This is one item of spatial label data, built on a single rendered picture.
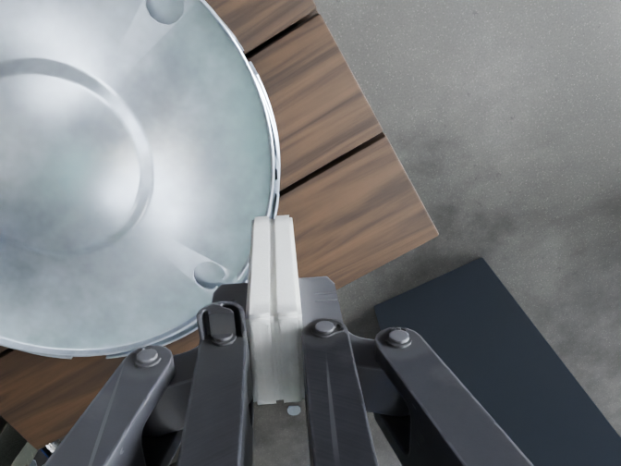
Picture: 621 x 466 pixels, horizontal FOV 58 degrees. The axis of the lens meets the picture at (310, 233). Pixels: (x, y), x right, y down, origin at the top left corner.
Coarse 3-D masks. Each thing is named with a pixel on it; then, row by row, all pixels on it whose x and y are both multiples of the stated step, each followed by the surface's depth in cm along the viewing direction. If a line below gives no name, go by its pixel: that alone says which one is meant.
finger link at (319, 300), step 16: (304, 288) 17; (320, 288) 17; (304, 304) 17; (320, 304) 17; (336, 304) 17; (304, 320) 16; (352, 336) 15; (368, 352) 14; (368, 368) 14; (304, 384) 15; (368, 384) 14; (384, 384) 14; (368, 400) 14; (384, 400) 14; (400, 400) 14; (400, 416) 14
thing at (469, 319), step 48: (432, 288) 83; (480, 288) 77; (432, 336) 73; (480, 336) 69; (528, 336) 65; (480, 384) 62; (528, 384) 59; (576, 384) 56; (528, 432) 54; (576, 432) 52
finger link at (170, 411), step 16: (224, 288) 18; (240, 288) 18; (240, 304) 17; (192, 352) 15; (176, 368) 14; (192, 368) 14; (176, 384) 14; (160, 400) 14; (176, 400) 14; (160, 416) 14; (176, 416) 14; (144, 432) 14; (160, 432) 14
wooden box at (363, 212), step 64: (256, 0) 36; (256, 64) 38; (320, 64) 38; (320, 128) 40; (320, 192) 42; (384, 192) 42; (320, 256) 44; (384, 256) 44; (0, 384) 47; (64, 384) 47
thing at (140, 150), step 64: (0, 0) 32; (64, 0) 33; (128, 0) 33; (192, 0) 33; (0, 64) 34; (64, 64) 34; (128, 64) 34; (192, 64) 34; (0, 128) 35; (64, 128) 35; (128, 128) 35; (192, 128) 36; (256, 128) 36; (0, 192) 36; (64, 192) 36; (128, 192) 37; (192, 192) 37; (256, 192) 38; (0, 256) 39; (64, 256) 39; (128, 256) 39; (192, 256) 39; (0, 320) 41; (64, 320) 41; (128, 320) 41; (192, 320) 41
